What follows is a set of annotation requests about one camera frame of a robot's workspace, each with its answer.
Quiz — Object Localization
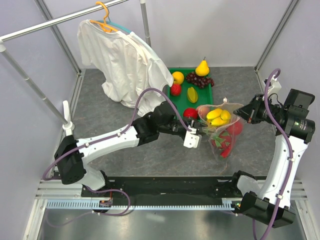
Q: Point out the red chili pepper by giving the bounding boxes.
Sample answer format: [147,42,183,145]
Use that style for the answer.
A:
[220,145,232,159]

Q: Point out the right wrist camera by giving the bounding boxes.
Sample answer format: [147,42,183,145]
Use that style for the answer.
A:
[267,77,282,97]

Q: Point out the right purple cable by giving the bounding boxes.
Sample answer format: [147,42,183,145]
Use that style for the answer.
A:
[222,68,293,240]

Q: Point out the clear pink zip top bag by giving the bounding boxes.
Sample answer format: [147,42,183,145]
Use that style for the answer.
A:
[198,98,244,159]

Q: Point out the orange clothes hanger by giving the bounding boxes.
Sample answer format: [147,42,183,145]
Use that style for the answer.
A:
[89,1,118,33]

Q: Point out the white t-shirt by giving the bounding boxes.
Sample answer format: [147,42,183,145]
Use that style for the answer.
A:
[77,20,174,116]

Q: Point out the yellow banana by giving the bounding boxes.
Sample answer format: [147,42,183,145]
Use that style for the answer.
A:
[206,108,232,127]

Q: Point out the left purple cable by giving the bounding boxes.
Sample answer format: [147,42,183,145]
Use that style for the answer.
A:
[41,87,196,228]

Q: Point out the pink dragon fruit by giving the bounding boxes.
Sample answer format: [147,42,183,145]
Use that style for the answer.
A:
[211,131,232,150]

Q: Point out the green plastic crate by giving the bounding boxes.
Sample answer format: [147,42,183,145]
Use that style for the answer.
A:
[166,67,214,117]

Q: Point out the yellow lemon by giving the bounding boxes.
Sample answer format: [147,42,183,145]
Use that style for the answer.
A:
[172,71,185,85]

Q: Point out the white cable duct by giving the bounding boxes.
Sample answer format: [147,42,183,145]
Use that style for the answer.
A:
[46,199,234,211]

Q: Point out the silver clothes rack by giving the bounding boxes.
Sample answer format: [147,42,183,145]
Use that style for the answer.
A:
[0,0,152,137]

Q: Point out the yellow pear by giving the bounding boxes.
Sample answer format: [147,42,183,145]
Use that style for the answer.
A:
[195,57,210,77]

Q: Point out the teal clothes hanger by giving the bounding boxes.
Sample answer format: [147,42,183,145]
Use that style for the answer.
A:
[98,16,131,34]

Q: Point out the purple cable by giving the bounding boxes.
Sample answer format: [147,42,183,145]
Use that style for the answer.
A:
[222,68,293,240]
[41,87,196,228]

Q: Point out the red apple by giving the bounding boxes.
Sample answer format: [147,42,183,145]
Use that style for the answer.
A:
[226,121,244,136]
[183,107,198,120]

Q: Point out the peach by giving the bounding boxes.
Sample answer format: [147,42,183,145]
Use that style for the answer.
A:
[196,105,211,119]

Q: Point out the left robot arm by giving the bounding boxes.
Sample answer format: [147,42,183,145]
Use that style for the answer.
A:
[54,101,205,197]

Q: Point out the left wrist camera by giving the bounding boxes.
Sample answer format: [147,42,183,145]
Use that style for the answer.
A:
[183,128,202,149]

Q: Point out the dark purple grapes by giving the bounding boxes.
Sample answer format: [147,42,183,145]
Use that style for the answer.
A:
[186,71,215,89]

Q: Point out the yellow star fruit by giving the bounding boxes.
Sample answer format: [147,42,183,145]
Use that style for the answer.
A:
[187,87,199,104]

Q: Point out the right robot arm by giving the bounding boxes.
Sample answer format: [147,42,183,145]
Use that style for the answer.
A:
[229,89,316,228]

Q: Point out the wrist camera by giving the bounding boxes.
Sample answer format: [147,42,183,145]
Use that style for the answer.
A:
[267,77,282,97]
[183,128,202,149]

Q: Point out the small red wrinkled fruit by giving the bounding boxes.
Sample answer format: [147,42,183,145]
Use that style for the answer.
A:
[170,83,182,97]

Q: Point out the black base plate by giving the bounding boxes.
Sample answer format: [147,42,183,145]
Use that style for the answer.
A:
[79,175,261,207]

